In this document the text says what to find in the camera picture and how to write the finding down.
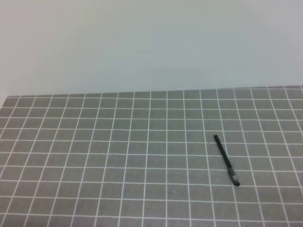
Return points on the black pen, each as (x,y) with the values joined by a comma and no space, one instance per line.
(223,153)

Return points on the grey grid tablecloth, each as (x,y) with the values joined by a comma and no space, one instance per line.
(149,159)

